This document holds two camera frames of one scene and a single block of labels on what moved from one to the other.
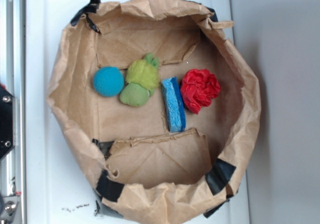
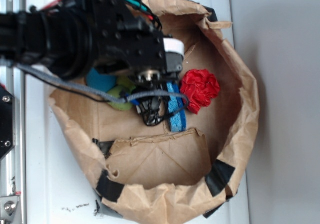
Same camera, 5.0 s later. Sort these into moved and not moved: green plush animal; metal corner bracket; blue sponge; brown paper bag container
Moved: green plush animal
Not moved: metal corner bracket; blue sponge; brown paper bag container
